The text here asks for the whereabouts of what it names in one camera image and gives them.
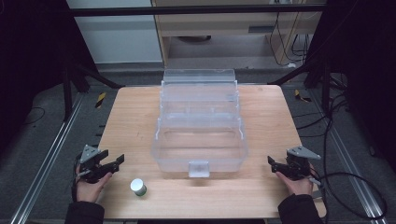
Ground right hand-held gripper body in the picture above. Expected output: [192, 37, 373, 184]
[279, 145, 322, 181]

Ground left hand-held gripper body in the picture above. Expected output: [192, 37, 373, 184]
[79, 144, 120, 185]

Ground person's right hand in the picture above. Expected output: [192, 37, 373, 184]
[275, 171, 314, 197]

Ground person's left hand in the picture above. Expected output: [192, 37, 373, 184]
[75, 163, 113, 203]

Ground small green white-lidded can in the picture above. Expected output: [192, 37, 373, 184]
[129, 177, 148, 197]

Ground yellow black floor tape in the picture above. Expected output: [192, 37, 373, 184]
[94, 91, 107, 109]
[294, 89, 312, 104]

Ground black metal stand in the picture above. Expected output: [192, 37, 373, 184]
[267, 52, 332, 116]
[61, 60, 125, 122]

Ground clear plastic storage box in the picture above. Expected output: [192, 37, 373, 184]
[150, 68, 249, 179]

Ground white cabinet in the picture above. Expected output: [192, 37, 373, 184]
[65, 0, 164, 65]

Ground light wooden desk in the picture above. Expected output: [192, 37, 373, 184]
[151, 0, 328, 67]

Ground black crossbar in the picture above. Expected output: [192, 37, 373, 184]
[68, 3, 328, 18]

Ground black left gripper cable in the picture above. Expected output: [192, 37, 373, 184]
[71, 153, 92, 203]

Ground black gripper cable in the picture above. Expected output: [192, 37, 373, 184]
[307, 172, 389, 221]
[71, 153, 92, 203]

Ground aluminium floor rail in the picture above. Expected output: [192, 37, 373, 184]
[306, 90, 390, 224]
[8, 92, 86, 224]

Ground black floor cables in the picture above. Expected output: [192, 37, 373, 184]
[292, 74, 356, 178]

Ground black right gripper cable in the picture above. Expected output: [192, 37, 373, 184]
[307, 172, 389, 221]

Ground black hanging cables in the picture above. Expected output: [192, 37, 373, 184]
[268, 11, 314, 68]

